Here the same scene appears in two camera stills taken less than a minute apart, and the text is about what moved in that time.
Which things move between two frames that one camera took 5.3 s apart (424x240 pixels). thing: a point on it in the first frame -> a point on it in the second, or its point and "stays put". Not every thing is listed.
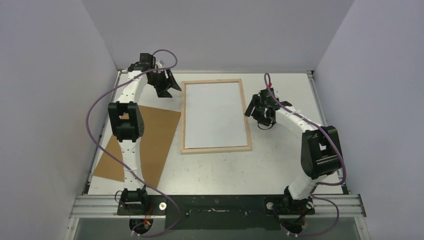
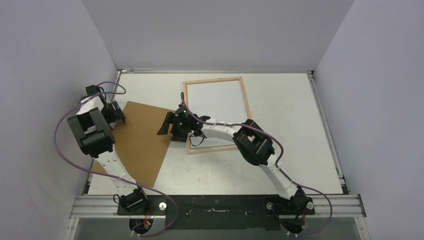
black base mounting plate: (217, 212) stays put
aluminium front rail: (348, 205) stays put
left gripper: (163, 91) -> (117, 111)
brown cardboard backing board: (159, 126) stays put
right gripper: (257, 108) -> (173, 122)
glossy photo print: (214, 116) stays put
